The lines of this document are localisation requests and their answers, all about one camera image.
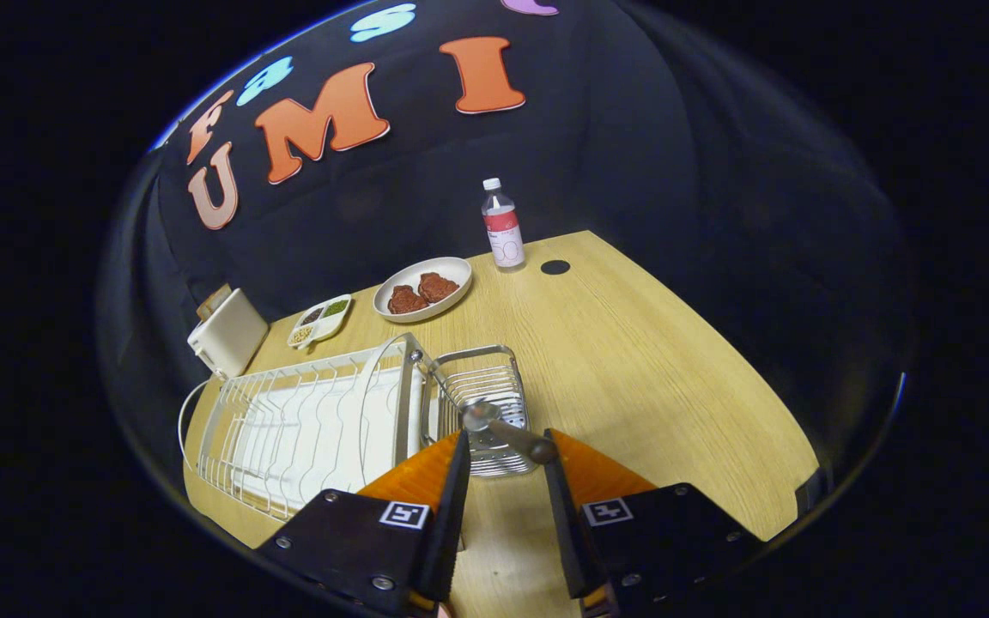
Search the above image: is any brown meat piece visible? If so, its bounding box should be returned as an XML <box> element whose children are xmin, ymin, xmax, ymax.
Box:
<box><xmin>418</xmin><ymin>272</ymin><xmax>460</xmax><ymax>304</ymax></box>
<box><xmin>387</xmin><ymin>285</ymin><xmax>429</xmax><ymax>315</ymax></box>

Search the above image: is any white toaster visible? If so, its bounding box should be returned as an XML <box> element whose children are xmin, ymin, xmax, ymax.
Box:
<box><xmin>187</xmin><ymin>288</ymin><xmax>270</xmax><ymax>380</ymax></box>

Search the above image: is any beige plate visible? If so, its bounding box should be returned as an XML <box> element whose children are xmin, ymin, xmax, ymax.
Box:
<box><xmin>373</xmin><ymin>257</ymin><xmax>473</xmax><ymax>324</ymax></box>

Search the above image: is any wooden-handled metal spoon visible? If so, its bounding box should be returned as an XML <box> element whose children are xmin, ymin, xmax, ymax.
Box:
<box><xmin>460</xmin><ymin>399</ymin><xmax>560</xmax><ymax>465</ymax></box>

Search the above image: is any white wire dish rack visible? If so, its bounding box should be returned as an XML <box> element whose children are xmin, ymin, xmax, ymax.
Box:
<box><xmin>177</xmin><ymin>332</ymin><xmax>440</xmax><ymax>523</ymax></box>

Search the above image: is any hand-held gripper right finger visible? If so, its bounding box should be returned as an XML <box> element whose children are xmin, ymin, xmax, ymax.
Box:
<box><xmin>542</xmin><ymin>427</ymin><xmax>766</xmax><ymax>618</ymax></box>

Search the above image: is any metal wire basket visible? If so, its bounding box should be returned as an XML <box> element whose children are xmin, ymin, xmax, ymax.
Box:
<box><xmin>432</xmin><ymin>345</ymin><xmax>534</xmax><ymax>478</ymax></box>

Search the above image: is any toasted bread slice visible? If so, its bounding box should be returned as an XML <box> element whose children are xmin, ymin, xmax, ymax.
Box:
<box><xmin>197</xmin><ymin>283</ymin><xmax>232</xmax><ymax>320</ymax></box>

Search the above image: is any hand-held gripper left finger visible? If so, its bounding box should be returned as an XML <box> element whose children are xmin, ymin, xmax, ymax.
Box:
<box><xmin>254</xmin><ymin>427</ymin><xmax>472</xmax><ymax>618</ymax></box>

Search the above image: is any white divided bean dish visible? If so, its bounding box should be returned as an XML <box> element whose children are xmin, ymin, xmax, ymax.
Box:
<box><xmin>287</xmin><ymin>294</ymin><xmax>353</xmax><ymax>351</ymax></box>

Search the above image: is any red-label plastic bottle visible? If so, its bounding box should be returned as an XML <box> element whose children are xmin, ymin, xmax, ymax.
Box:
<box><xmin>482</xmin><ymin>178</ymin><xmax>525</xmax><ymax>270</ymax></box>

